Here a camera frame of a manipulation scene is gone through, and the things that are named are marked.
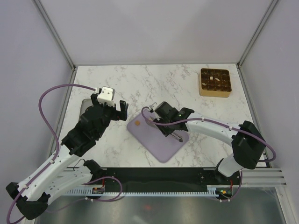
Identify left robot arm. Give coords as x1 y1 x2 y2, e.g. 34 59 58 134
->
6 91 128 220

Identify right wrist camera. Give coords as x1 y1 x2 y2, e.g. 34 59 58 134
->
149 102 159 113

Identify right aluminium frame post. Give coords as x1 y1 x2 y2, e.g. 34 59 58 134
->
236 0 280 69

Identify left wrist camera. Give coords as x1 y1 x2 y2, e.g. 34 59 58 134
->
97 86 115 107

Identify metal tongs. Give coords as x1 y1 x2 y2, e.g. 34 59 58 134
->
146 120 183 143

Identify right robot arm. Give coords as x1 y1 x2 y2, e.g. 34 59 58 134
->
151 101 265 184

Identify gold chocolate box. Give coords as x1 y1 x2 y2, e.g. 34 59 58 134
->
199 68 232 98

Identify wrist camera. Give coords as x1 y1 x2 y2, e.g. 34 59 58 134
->
97 86 115 107
149 102 159 113

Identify aluminium rail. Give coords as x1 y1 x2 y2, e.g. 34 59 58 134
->
242 168 286 188

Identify lavender tray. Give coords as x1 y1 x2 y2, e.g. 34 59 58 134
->
127 114 189 163

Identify left aluminium frame post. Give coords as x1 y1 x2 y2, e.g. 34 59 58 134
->
32 0 76 71

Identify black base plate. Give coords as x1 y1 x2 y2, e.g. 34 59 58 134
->
92 168 240 192

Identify white cable duct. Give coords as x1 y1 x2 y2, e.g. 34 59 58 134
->
66 185 241 197

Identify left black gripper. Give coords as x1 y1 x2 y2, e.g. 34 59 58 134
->
92 94 128 139

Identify aluminium frame post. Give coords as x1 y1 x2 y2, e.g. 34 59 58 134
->
236 0 280 69
32 0 76 71

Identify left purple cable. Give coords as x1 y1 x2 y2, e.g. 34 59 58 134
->
6 84 98 224

